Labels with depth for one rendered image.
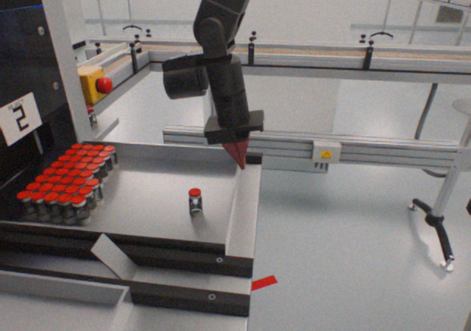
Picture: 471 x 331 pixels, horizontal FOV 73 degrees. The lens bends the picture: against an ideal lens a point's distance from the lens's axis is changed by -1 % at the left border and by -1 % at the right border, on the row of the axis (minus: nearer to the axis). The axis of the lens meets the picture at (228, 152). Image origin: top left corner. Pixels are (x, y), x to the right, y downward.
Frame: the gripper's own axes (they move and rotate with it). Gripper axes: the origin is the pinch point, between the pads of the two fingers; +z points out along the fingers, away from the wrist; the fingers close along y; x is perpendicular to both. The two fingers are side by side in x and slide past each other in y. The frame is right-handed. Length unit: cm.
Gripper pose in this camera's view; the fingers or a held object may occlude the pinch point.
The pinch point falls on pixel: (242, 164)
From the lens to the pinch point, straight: 60.6
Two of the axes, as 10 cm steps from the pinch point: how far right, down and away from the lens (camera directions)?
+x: -1.2, 5.1, -8.5
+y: -9.8, 1.0, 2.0
